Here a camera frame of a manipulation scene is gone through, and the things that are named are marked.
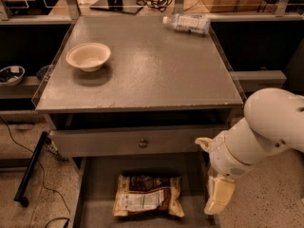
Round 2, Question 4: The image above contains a grey drawer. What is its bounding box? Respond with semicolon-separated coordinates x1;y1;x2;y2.
69;152;220;228
50;124;227;158

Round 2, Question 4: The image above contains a grey side shelf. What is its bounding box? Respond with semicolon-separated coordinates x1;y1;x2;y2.
0;76;41;99
230;70;287;92

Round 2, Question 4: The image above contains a grey side shelf left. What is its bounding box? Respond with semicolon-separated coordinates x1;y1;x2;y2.
0;76;41;99

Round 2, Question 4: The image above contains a black monitor stand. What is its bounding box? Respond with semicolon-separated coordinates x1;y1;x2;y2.
89;0;143;15

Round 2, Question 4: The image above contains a bowl with dark items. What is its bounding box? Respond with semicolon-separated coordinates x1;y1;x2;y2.
0;66;25;86

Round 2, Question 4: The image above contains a cream paper bowl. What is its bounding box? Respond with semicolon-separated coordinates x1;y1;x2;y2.
66;43;111;72

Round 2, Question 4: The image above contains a grey side shelf right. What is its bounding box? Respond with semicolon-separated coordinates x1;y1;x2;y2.
230;70;287;92

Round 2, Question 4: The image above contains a grey drawer cabinet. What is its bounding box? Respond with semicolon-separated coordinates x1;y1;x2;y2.
31;15;248;228

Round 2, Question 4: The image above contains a brown chip bag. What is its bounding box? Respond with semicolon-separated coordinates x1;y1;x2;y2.
113;175;184;218

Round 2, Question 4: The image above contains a black bar on floor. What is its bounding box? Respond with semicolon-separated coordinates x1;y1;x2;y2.
14;131;48;207

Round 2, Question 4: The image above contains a grey top drawer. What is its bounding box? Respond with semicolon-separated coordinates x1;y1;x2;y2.
50;124;227;158

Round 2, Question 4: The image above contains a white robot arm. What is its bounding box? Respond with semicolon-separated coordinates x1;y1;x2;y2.
195;88;304;215

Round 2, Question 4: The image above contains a grey middle drawer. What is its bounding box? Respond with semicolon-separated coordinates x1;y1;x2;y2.
69;152;220;228

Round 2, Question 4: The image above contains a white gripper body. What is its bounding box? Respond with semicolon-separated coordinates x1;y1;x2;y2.
209;131;254;179

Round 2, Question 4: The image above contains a round metal drawer knob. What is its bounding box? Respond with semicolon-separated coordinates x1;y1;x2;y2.
139;139;148;148

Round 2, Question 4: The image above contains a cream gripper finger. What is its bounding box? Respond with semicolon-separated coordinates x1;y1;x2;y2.
195;137;212;152
204;174;236;215

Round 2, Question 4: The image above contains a black floor cable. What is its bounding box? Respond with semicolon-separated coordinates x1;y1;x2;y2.
0;116;71;228

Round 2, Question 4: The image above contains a clear plastic water bottle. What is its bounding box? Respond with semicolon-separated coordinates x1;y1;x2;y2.
162;14;210;35

